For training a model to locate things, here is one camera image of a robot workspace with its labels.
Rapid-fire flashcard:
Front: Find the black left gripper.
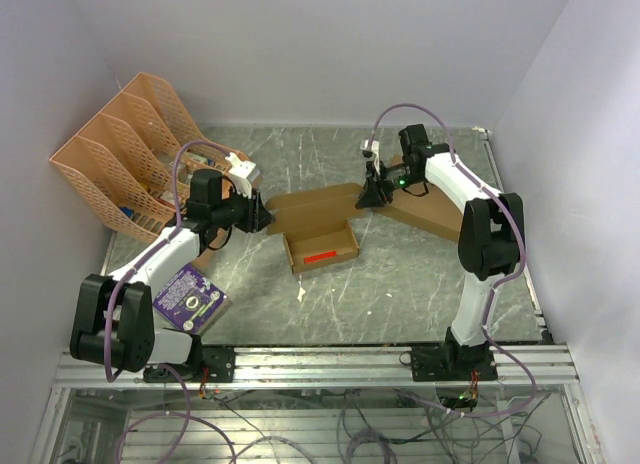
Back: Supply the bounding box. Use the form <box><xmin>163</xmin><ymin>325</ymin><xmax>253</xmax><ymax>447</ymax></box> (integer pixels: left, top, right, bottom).
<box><xmin>212</xmin><ymin>183</ymin><xmax>276</xmax><ymax>234</ymax></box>

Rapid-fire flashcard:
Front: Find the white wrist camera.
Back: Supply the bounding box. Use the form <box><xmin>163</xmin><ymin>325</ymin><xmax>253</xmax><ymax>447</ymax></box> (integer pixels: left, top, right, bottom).
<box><xmin>225</xmin><ymin>152</ymin><xmax>261</xmax><ymax>198</ymax></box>
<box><xmin>360</xmin><ymin>139</ymin><xmax>380</xmax><ymax>169</ymax></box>

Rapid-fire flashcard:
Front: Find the aluminium frame rail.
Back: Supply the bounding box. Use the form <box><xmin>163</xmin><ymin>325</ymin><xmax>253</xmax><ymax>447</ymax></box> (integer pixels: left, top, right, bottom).
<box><xmin>52</xmin><ymin>344</ymin><xmax>581</xmax><ymax>389</ymax></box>

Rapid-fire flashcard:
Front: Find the cardboard box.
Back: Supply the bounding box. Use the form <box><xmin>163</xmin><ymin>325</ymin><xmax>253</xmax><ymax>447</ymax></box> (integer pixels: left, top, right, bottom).
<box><xmin>374</xmin><ymin>183</ymin><xmax>463</xmax><ymax>243</ymax></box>
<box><xmin>266</xmin><ymin>183</ymin><xmax>364</xmax><ymax>274</ymax></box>

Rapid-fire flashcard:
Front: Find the red block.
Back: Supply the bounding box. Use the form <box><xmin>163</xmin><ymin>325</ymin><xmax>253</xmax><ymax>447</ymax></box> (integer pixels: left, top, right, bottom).
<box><xmin>303</xmin><ymin>250</ymin><xmax>338</xmax><ymax>264</ymax></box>

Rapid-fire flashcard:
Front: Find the pink plastic desk organizer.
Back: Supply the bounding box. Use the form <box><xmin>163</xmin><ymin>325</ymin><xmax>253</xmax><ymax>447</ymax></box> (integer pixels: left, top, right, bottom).
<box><xmin>49</xmin><ymin>72</ymin><xmax>249</xmax><ymax>244</ymax></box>

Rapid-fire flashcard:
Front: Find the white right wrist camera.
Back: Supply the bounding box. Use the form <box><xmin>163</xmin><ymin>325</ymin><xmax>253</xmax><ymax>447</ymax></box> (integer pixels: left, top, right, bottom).
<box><xmin>360</xmin><ymin>139</ymin><xmax>380</xmax><ymax>169</ymax></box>

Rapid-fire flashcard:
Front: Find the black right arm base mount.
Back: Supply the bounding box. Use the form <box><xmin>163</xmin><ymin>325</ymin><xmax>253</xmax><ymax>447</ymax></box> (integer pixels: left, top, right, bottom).
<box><xmin>409</xmin><ymin>343</ymin><xmax>498</xmax><ymax>382</ymax></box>

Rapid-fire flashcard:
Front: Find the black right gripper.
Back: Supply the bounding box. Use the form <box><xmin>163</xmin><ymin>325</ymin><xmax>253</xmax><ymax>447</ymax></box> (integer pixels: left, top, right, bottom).
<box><xmin>355</xmin><ymin>159</ymin><xmax>422</xmax><ymax>209</ymax></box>

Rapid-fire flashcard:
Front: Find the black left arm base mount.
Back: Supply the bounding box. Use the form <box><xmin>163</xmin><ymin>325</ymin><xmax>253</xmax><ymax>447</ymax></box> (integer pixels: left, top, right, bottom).
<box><xmin>143</xmin><ymin>345</ymin><xmax>236</xmax><ymax>384</ymax></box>

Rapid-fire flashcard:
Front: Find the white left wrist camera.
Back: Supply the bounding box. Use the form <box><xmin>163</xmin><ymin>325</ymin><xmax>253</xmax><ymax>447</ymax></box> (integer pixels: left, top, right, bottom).
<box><xmin>225</xmin><ymin>152</ymin><xmax>261</xmax><ymax>198</ymax></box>

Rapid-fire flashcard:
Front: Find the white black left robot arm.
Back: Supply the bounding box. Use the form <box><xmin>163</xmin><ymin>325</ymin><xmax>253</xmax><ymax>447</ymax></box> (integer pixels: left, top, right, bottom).
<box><xmin>69</xmin><ymin>169</ymin><xmax>273</xmax><ymax>382</ymax></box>

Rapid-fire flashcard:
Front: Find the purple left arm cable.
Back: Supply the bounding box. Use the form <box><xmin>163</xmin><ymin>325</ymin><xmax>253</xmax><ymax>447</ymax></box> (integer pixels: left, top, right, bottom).
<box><xmin>102</xmin><ymin>140</ymin><xmax>236</xmax><ymax>464</ymax></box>

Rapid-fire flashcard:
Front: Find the closed folded cardboard box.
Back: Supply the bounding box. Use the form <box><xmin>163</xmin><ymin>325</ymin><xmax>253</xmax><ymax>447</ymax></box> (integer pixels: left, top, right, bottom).
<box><xmin>374</xmin><ymin>183</ymin><xmax>463</xmax><ymax>243</ymax></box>

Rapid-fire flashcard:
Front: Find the purple book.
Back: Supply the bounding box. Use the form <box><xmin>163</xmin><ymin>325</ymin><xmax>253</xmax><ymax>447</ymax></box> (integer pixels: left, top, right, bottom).
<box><xmin>153</xmin><ymin>264</ymin><xmax>231</xmax><ymax>335</ymax></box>

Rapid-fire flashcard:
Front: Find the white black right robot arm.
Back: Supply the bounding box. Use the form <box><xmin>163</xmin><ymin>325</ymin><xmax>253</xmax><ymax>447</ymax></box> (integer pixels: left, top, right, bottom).
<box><xmin>356</xmin><ymin>124</ymin><xmax>525</xmax><ymax>380</ymax></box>

